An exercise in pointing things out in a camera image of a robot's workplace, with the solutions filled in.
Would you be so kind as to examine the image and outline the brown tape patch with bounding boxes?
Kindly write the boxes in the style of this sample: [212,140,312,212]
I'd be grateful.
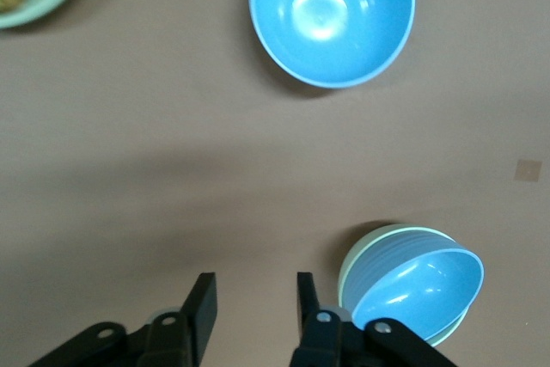
[515,159,543,184]

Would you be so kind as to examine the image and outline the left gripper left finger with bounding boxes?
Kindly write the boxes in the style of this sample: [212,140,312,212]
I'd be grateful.
[141,272,218,367]

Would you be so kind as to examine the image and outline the light green bowl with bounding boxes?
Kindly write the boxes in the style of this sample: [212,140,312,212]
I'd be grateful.
[337,223,470,348]

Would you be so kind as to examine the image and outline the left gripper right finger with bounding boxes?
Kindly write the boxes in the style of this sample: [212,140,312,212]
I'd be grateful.
[290,272,366,367]

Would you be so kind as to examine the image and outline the blue bowl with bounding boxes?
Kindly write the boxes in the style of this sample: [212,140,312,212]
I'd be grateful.
[343,229,486,342]
[247,0,417,89]

